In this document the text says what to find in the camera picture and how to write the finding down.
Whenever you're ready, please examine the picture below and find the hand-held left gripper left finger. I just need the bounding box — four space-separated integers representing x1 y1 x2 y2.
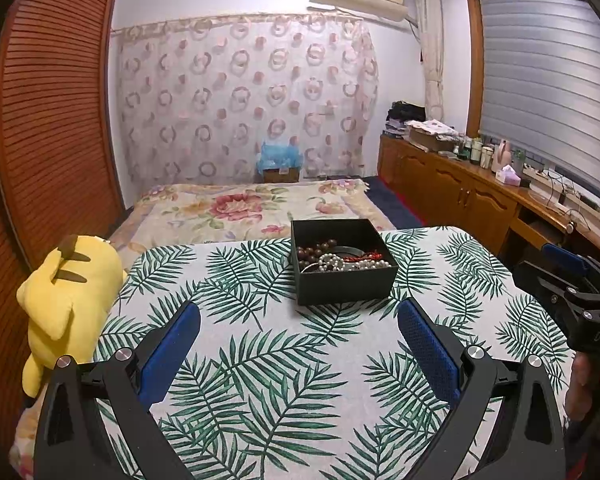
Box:
34 301 202 480

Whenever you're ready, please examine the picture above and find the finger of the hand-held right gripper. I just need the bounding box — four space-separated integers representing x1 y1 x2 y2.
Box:
512 260 600 321
541 242 593 276

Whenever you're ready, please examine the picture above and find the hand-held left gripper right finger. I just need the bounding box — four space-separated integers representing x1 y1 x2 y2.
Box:
396 298 566 480

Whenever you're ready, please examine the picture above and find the black jewelry box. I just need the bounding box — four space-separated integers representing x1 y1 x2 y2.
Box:
290 218 399 307

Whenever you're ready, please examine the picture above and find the wide silver metal bangle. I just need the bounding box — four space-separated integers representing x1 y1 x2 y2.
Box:
329 245 367 262

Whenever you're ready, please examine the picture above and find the large pearl necklace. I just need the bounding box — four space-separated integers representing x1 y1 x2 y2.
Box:
304 254 362 274

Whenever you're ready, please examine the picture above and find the large brown wooden bead bracelet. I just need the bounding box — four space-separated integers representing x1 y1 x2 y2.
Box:
297 239 339 269

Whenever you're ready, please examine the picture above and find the person's right hand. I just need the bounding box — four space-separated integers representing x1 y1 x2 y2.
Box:
565 350 600 427

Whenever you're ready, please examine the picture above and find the white power strip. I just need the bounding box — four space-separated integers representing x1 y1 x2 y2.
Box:
522 167 582 202

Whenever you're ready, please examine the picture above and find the pink tissue box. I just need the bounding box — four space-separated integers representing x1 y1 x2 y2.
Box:
495 165 522 187

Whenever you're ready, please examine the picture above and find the yellow plush toy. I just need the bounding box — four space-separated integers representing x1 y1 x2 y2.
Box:
17 233 129 401

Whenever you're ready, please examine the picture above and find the green leaf print tablecloth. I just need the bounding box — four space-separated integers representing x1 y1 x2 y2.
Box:
92 227 576 480

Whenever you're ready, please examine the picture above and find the wooden side cabinet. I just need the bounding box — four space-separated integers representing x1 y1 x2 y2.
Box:
378 132 600 283

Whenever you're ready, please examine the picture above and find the group of bottles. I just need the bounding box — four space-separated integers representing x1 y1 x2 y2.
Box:
452 132 514 171

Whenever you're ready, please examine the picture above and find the floral blanket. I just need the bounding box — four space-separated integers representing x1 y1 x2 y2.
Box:
9 182 397 480

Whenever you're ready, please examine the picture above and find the dark blue rug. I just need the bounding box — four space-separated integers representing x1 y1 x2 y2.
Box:
364 177 427 232

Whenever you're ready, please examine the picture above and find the box with patterned cloth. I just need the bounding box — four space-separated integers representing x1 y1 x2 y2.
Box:
405 119 462 154

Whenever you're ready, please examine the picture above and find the grey window blind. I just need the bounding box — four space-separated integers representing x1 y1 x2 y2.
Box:
477 0 600 207

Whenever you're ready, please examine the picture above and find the small cardboard box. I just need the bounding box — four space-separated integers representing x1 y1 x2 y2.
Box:
262 165 301 185

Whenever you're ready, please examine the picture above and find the pile of folded clothes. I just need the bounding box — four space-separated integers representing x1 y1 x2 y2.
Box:
382 101 427 139

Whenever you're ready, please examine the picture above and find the blue plastic bag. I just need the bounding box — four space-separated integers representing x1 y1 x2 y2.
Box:
257 140 304 172

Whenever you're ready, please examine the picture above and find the beige tied curtain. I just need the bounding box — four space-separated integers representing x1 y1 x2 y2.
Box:
411 0 447 122

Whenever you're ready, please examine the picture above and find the brown slatted wardrobe door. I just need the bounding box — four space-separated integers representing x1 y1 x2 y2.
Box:
0 0 127 411

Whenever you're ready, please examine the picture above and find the circle pattern curtain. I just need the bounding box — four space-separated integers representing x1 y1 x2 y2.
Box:
111 12 381 202

